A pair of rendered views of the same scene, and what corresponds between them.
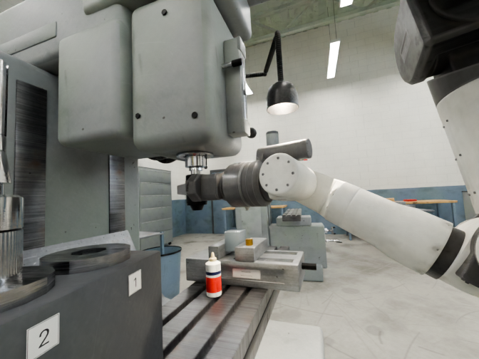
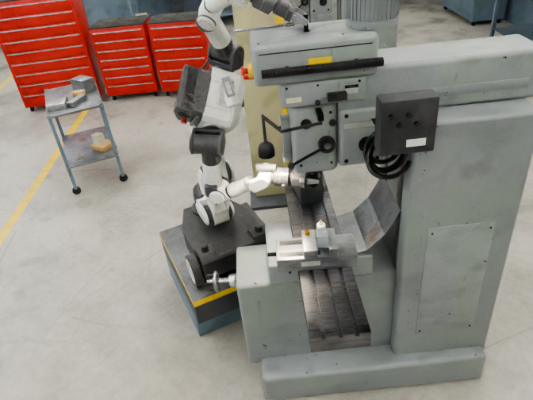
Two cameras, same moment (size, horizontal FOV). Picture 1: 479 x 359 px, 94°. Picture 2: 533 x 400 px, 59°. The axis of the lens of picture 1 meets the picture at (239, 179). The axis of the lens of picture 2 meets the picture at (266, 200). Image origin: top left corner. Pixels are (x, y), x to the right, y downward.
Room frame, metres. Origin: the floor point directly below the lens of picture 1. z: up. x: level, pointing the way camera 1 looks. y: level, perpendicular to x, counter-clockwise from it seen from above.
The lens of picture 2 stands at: (2.20, -0.69, 2.38)
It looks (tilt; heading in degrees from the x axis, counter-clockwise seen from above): 34 degrees down; 162
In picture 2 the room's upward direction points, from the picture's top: 6 degrees counter-clockwise
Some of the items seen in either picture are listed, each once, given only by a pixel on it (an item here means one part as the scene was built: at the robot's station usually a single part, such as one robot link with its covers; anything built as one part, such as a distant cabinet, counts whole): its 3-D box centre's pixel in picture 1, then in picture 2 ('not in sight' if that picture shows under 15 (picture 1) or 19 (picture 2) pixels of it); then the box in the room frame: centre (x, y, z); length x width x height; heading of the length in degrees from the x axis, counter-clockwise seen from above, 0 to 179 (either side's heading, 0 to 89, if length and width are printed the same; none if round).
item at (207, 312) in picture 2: not in sight; (227, 267); (-0.24, -0.22, 0.20); 0.78 x 0.68 x 0.40; 4
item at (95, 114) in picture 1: (128, 102); (355, 125); (0.58, 0.28, 1.47); 0.24 x 0.19 x 0.26; 161
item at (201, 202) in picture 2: not in sight; (215, 209); (-0.27, -0.22, 0.68); 0.21 x 0.20 x 0.13; 4
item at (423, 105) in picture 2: not in sight; (405, 123); (0.93, 0.28, 1.62); 0.20 x 0.09 x 0.21; 71
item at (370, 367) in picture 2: not in sight; (362, 336); (0.60, 0.34, 0.10); 1.20 x 0.60 x 0.20; 71
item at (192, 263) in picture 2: not in sight; (194, 270); (0.02, -0.47, 0.50); 0.20 x 0.05 x 0.20; 4
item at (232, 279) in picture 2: not in sight; (223, 281); (0.35, -0.37, 0.65); 0.16 x 0.12 x 0.12; 71
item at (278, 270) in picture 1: (245, 259); (315, 249); (0.73, -0.01, 1.01); 0.35 x 0.15 x 0.11; 69
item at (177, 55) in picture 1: (191, 88); (312, 130); (0.52, 0.10, 1.47); 0.21 x 0.19 x 0.32; 161
